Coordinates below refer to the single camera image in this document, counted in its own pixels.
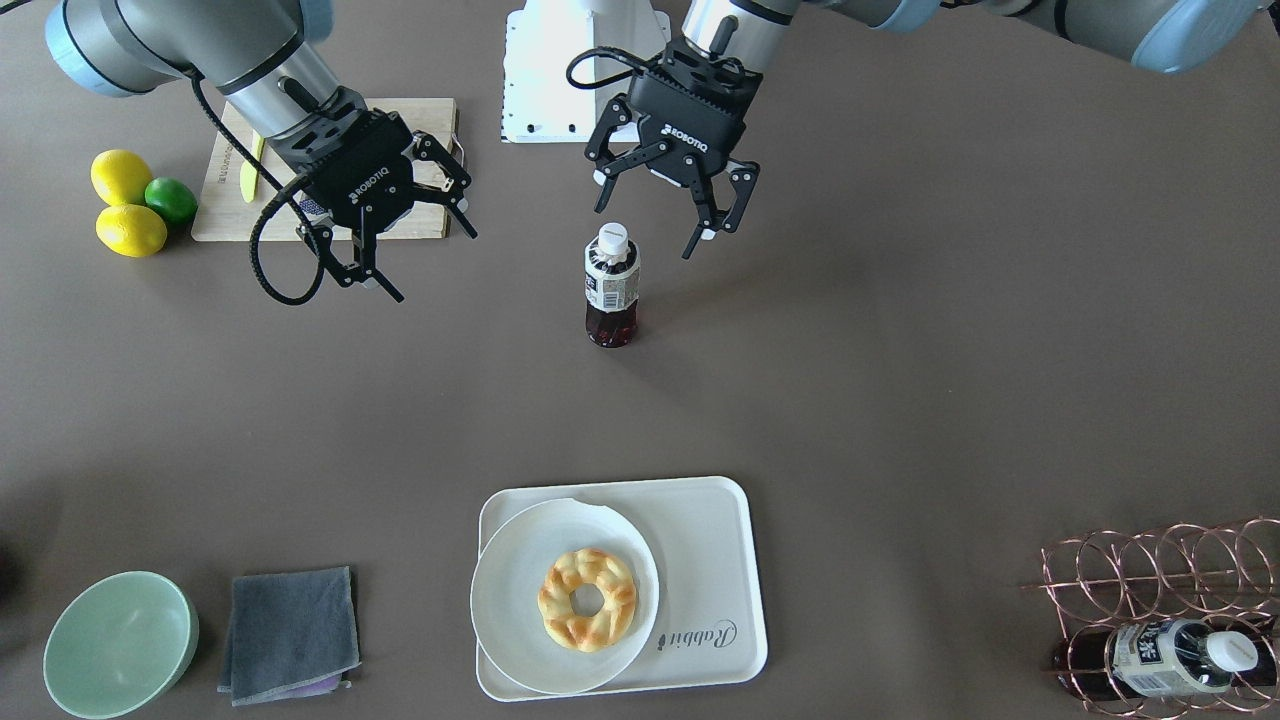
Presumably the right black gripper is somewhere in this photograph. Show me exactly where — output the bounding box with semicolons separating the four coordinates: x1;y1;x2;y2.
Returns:
268;109;477;302

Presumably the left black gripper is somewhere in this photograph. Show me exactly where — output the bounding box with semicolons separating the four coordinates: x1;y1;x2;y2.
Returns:
584;38;763;261

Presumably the tea bottle white cap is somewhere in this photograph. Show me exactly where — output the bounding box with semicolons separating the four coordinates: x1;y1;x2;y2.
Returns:
584;222;643;348

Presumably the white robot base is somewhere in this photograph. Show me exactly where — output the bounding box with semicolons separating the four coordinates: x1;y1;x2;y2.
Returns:
500;1;671;143

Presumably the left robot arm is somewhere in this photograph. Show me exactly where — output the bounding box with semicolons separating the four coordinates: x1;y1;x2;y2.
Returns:
577;1;1277;251

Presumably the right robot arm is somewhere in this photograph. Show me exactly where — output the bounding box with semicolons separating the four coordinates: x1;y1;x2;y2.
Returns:
45;1;476;299

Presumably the white rectangular tray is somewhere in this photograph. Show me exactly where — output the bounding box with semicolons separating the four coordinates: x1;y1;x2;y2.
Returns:
476;477;768;702

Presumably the tea bottle in rack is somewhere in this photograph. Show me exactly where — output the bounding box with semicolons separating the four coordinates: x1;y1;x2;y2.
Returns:
1050;618;1277;702

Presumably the yellow plastic knife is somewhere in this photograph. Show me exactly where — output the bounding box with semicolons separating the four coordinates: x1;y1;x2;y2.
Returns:
239;129;265;204

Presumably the green lime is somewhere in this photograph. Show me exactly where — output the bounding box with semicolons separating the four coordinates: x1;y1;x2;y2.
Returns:
143;177;198;225

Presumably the lower yellow lemon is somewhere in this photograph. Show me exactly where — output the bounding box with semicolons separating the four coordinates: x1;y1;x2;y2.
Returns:
95;204;169;258

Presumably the yellow lemon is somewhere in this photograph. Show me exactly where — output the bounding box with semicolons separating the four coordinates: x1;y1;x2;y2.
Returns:
90;149;154;206
95;204;169;258

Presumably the upper yellow lemon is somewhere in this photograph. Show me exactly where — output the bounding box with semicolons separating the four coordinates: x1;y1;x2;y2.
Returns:
90;149;154;206

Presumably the white plate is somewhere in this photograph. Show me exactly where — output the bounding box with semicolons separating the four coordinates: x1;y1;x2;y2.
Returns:
470;498;660;694

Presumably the grey folded cloth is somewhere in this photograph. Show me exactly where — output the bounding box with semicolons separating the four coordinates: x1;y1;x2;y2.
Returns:
218;566;361;706

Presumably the light green bowl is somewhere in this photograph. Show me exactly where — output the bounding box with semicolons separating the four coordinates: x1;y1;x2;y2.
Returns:
44;571;198;719

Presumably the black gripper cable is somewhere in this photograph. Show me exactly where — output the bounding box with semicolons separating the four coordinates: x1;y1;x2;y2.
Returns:
189;76;326;307

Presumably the braided ring bread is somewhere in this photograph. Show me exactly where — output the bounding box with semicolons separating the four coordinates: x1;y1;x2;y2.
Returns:
538;547;637;653

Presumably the copper wire bottle rack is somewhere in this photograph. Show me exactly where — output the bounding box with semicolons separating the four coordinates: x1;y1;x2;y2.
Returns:
1039;518;1279;719

